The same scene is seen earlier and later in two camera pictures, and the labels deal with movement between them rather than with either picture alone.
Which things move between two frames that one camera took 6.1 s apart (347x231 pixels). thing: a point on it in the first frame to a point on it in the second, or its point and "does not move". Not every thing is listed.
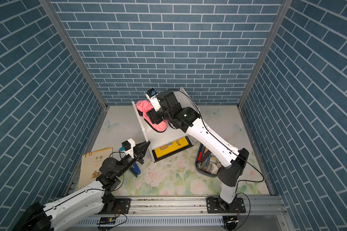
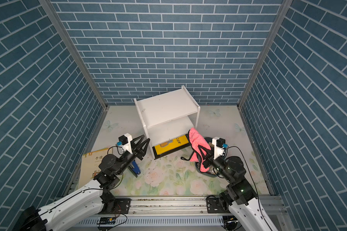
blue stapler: (136, 170) does not move
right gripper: (154, 115) to (209, 159)
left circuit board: (106, 221) does not move
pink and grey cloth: (142, 107) to (195, 139)
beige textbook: (91, 163) does not move
